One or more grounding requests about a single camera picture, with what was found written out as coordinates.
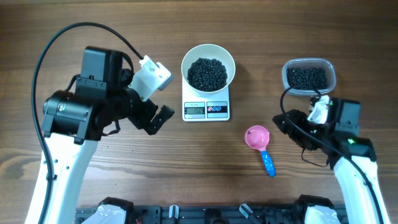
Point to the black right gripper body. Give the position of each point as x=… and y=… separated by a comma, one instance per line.
x=318, y=130

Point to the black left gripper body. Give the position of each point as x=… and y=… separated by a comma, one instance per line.
x=140, y=113

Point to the pink scoop blue handle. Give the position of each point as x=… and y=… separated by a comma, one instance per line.
x=257, y=137

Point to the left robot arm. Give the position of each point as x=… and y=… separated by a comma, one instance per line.
x=74, y=122

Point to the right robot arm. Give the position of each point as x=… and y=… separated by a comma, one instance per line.
x=333, y=127

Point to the white digital kitchen scale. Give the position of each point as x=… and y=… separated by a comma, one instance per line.
x=201, y=107

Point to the white bowl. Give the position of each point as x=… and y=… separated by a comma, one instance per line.
x=209, y=51

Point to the black beans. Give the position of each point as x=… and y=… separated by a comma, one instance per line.
x=207, y=75

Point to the clear plastic container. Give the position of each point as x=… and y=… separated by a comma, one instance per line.
x=307, y=73

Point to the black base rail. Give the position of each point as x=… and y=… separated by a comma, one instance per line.
x=307, y=209

